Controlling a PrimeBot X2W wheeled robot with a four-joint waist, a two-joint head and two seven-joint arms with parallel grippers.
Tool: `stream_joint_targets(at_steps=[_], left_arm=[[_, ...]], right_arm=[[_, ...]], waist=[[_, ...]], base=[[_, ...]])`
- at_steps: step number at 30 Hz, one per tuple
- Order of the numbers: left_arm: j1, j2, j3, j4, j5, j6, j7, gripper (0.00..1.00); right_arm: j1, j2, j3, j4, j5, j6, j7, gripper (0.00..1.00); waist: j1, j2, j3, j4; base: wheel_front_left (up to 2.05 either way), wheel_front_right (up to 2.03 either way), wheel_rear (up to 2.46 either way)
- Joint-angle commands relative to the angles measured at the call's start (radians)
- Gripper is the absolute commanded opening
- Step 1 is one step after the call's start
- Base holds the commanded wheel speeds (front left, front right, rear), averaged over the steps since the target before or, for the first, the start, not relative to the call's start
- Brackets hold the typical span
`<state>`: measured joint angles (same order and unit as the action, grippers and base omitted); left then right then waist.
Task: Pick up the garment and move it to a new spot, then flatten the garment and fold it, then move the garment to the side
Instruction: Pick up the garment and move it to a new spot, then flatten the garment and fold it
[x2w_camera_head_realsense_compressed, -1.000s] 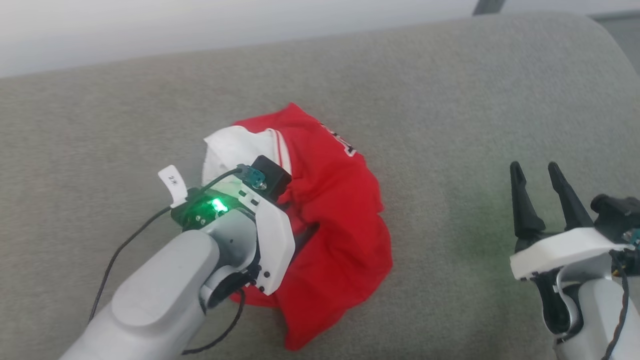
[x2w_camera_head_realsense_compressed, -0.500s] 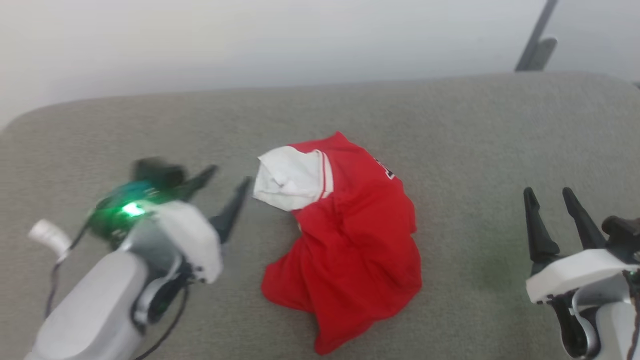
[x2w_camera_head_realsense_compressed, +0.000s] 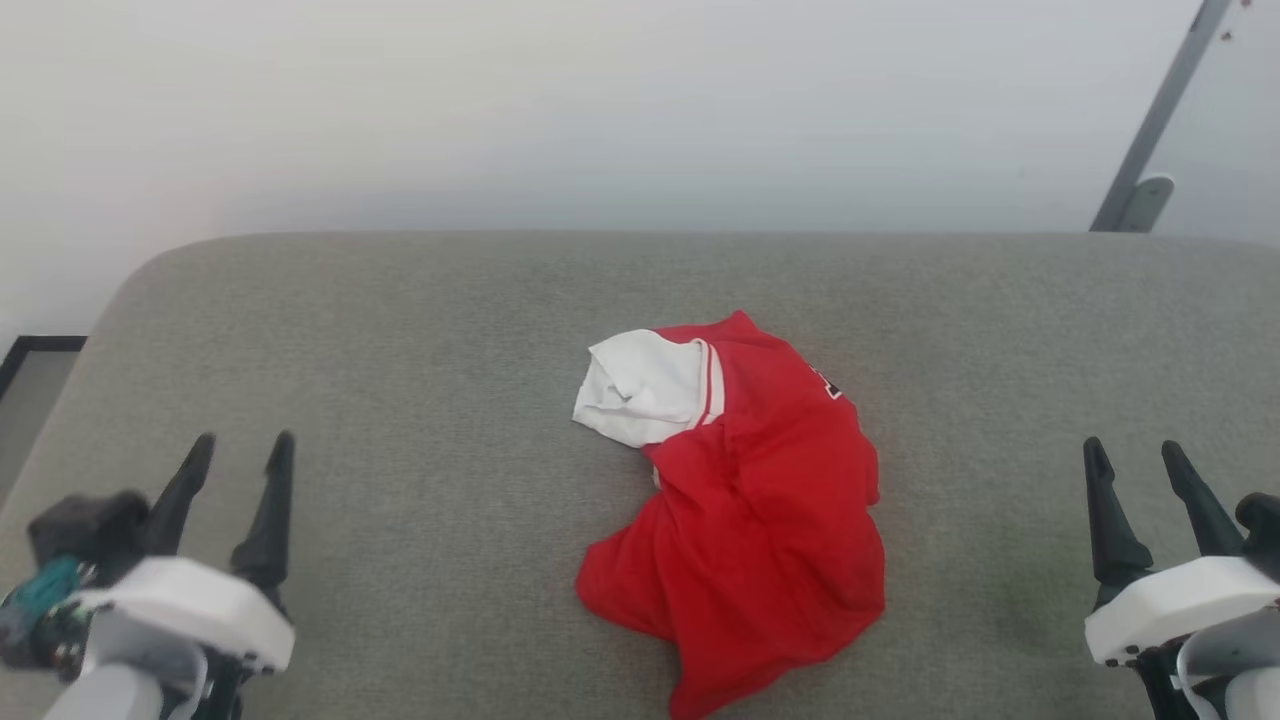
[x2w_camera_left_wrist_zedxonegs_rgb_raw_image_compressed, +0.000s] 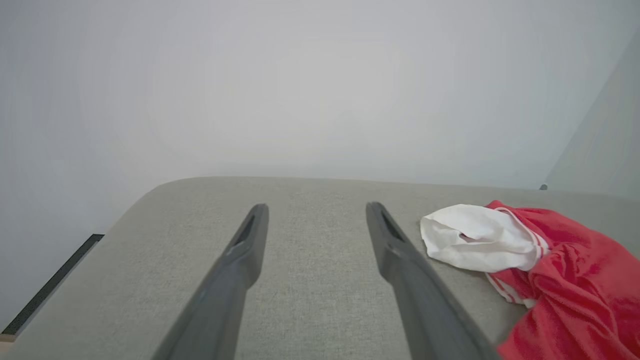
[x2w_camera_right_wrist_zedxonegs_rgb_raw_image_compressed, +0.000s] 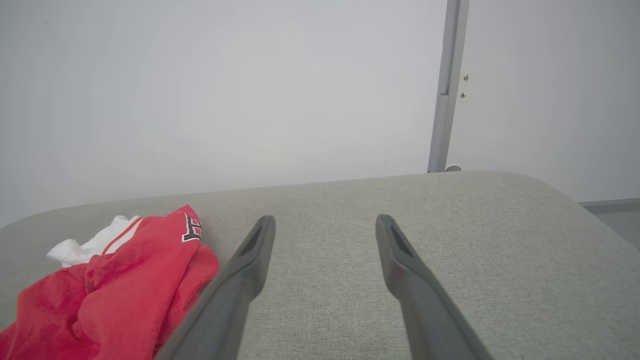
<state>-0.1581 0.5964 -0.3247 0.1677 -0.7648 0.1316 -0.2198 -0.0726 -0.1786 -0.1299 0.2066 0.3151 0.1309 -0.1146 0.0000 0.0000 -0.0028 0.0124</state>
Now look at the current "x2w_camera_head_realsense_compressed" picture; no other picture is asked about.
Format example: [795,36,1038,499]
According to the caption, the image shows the black floor frame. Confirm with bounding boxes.
[0,335,89,401]

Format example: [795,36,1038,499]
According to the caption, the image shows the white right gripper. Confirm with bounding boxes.
[1083,436,1280,667]

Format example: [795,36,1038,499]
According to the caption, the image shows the grey pole bracket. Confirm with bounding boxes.
[1117,175,1177,233]

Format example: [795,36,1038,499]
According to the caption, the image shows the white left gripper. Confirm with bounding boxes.
[75,430,297,674]

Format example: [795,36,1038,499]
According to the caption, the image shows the red and white t-shirt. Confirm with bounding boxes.
[572,310,887,720]

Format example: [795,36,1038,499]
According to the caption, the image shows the left camera cable teal plug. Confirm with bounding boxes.
[0,556,93,673]

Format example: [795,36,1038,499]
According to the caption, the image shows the grey metal pole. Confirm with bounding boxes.
[1089,0,1237,233]

